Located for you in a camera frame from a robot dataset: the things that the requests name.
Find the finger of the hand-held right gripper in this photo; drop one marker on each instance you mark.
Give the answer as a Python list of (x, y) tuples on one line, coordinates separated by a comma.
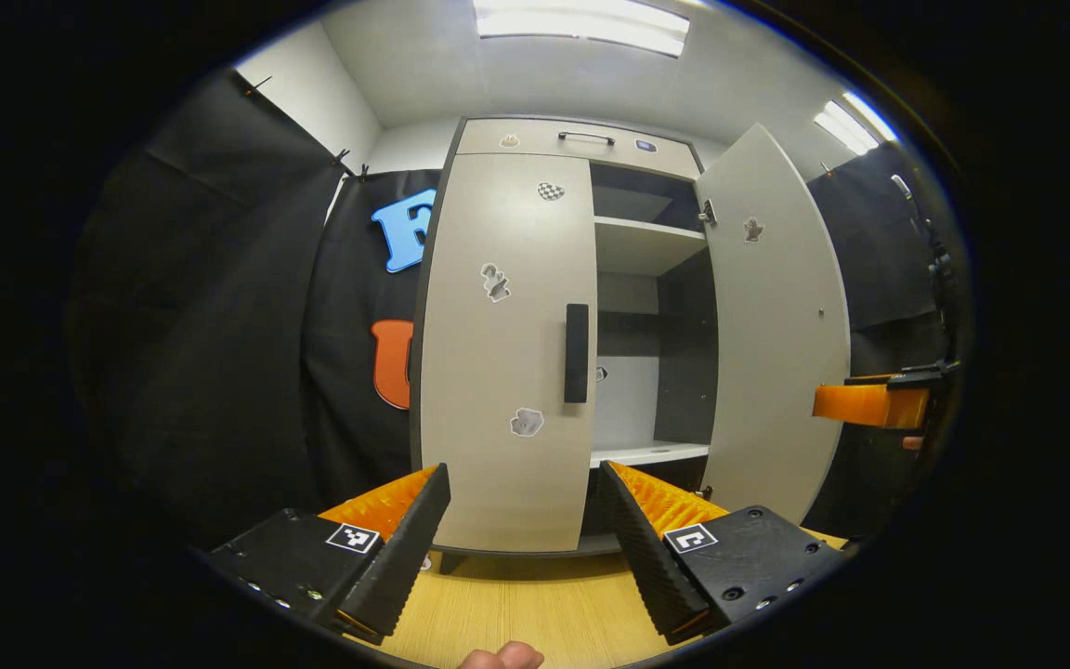
[(869, 405)]

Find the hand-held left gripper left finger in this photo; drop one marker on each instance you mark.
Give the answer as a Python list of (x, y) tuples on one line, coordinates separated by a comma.
[(400, 557)]

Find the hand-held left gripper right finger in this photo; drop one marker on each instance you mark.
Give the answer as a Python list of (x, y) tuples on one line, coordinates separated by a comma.
[(651, 557)]

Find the beige shoe cabinet door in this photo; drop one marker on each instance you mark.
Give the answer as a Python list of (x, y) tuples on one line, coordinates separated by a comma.
[(489, 372), (776, 353)]

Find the beige double-door shoe cabinet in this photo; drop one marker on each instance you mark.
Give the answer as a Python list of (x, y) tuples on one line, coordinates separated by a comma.
[(535, 139)]

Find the white cabinet shelf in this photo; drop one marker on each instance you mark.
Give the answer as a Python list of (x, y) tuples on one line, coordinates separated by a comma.
[(646, 453), (637, 246)]

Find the metal door hinge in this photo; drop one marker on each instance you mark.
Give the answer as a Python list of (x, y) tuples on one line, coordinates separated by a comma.
[(707, 213)]

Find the dark metal stand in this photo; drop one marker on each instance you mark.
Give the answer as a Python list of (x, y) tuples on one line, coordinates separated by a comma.
[(939, 269)]

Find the narrow ceiling light panel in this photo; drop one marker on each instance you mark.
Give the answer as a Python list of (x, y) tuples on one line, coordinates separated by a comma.
[(846, 125)]

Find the black backdrop cloth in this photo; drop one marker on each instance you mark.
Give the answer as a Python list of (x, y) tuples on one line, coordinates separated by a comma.
[(219, 325)]

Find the wide ceiling light panel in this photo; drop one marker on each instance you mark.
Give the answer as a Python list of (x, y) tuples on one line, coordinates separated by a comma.
[(581, 26)]

